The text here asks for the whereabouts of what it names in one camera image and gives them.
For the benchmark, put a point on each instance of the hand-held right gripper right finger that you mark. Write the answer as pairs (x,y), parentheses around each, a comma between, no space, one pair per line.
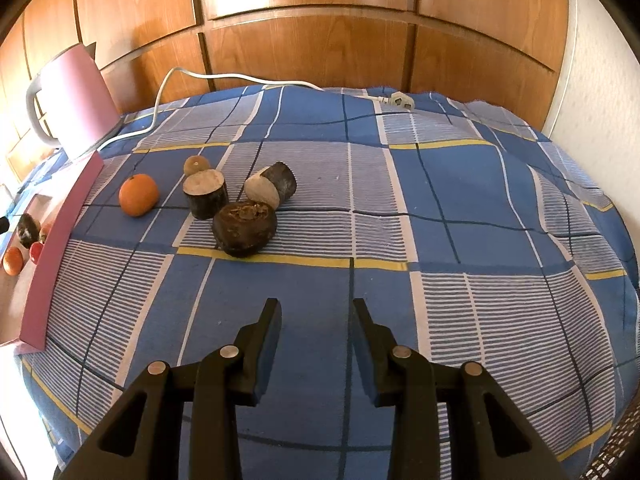
(365,360)

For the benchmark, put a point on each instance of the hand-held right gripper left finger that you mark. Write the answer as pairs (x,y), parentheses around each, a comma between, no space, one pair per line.
(267,355)

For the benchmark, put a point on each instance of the dark brown lumpy fruit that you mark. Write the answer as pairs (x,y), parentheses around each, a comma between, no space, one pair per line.
(27,231)
(244,230)

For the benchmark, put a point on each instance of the dark cut cylinder piece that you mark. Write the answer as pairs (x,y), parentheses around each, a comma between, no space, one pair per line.
(270,187)
(205,195)

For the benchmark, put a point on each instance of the small brown round fruit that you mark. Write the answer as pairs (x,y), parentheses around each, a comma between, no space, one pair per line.
(196,165)

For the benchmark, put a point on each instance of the orange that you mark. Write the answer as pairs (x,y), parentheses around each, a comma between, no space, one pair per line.
(138,195)
(13,261)

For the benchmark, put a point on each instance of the pink tray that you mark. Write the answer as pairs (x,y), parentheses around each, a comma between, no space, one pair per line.
(55,260)

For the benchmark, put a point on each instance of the red tomato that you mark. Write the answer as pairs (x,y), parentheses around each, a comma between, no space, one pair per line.
(36,252)

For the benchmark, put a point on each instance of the carrot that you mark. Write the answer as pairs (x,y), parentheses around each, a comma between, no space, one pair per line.
(45,233)

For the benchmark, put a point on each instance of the blue plaid cloth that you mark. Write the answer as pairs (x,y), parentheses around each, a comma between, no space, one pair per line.
(450,210)

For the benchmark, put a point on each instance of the wicker chair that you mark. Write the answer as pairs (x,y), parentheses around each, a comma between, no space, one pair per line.
(612,452)

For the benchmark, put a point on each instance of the wooden wardrobe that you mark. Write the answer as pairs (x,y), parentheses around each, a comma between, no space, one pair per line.
(300,45)

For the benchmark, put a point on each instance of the pink electric kettle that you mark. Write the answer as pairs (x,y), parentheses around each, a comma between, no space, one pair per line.
(75,100)

